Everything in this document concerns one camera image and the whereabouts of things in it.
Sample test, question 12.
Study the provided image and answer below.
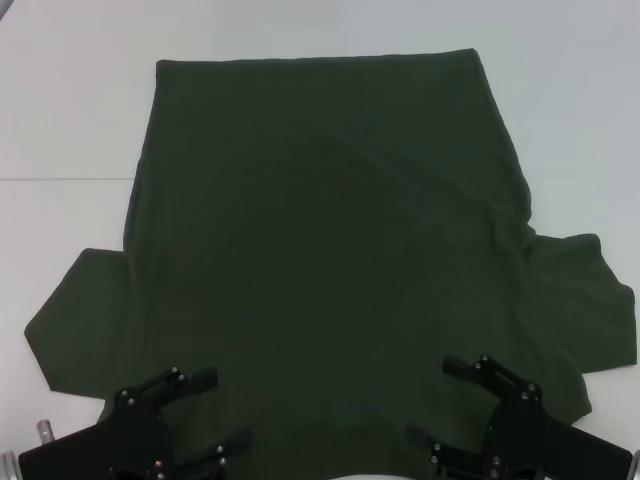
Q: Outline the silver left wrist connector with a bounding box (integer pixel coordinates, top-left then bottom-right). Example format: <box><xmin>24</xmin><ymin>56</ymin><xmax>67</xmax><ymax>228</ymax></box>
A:
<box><xmin>33</xmin><ymin>419</ymin><xmax>57</xmax><ymax>445</ymax></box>

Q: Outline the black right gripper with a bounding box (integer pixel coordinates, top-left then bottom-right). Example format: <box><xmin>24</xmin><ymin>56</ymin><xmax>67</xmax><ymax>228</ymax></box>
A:
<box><xmin>406</xmin><ymin>353</ymin><xmax>633</xmax><ymax>480</ymax></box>

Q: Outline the dark green shirt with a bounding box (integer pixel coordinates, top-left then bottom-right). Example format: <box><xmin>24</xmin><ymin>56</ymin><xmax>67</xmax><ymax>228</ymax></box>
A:
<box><xmin>23</xmin><ymin>47</ymin><xmax>639</xmax><ymax>480</ymax></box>

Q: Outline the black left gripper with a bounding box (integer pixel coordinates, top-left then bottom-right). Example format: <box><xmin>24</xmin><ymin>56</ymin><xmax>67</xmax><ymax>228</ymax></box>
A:
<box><xmin>17</xmin><ymin>366</ymin><xmax>254</xmax><ymax>480</ymax></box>

